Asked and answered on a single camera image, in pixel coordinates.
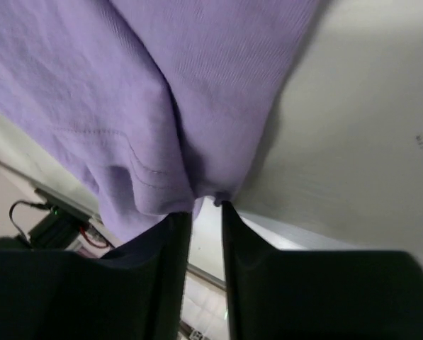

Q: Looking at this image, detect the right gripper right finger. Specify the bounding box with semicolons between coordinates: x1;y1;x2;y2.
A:
222;202;423;339

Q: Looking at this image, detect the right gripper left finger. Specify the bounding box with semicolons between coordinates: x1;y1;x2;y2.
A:
0;212;192;339

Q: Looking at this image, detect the purple t shirt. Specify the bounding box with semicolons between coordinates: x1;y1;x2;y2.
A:
0;1;319;242

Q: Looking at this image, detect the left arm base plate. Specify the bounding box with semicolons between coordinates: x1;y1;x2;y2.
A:
9;188;113;251

